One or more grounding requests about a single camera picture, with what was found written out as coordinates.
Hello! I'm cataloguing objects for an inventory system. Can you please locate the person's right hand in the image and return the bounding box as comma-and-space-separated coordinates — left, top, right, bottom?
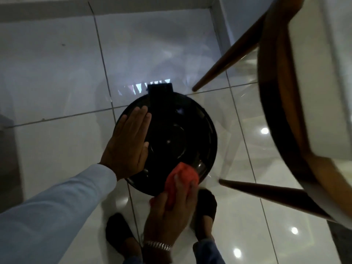
143, 174, 200, 247

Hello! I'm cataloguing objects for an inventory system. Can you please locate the person's left hand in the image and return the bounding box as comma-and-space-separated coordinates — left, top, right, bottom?
100, 106, 152, 181

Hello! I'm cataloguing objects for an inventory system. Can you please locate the red cleaning cloth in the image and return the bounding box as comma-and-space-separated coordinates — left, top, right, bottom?
149, 162, 200, 210

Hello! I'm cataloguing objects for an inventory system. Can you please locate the black round trash bin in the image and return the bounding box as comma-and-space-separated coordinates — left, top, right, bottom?
114, 83, 218, 197

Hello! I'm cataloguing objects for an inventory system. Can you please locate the person's left forearm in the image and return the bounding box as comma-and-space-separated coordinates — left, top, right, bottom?
0, 163, 118, 264

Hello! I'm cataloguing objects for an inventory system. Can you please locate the person's right forearm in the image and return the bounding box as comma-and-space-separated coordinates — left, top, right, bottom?
141, 246, 173, 264

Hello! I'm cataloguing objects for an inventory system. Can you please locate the person's right black shoe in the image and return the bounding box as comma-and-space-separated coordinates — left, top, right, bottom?
190, 189, 218, 241

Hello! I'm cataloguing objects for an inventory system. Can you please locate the person's black shoe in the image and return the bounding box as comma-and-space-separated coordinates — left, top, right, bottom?
190, 189, 218, 241
105, 213, 138, 256

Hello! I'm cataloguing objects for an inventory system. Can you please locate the person's left black shoe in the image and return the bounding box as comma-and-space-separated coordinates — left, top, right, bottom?
105, 213, 138, 256

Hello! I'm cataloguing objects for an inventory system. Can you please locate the person's left leg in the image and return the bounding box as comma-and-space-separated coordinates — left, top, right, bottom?
121, 240, 143, 264

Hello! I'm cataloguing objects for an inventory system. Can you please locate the person's leg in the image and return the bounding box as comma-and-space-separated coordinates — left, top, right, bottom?
121, 240, 143, 264
192, 237, 226, 264

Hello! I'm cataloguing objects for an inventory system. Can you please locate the person's right leg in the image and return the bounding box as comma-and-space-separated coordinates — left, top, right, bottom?
192, 237, 226, 264

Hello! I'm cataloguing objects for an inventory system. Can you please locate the wooden chair with white seat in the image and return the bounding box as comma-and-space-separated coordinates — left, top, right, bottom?
192, 0, 352, 231

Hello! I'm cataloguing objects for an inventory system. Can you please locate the silver chain bracelet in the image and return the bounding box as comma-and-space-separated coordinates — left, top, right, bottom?
142, 240, 173, 252

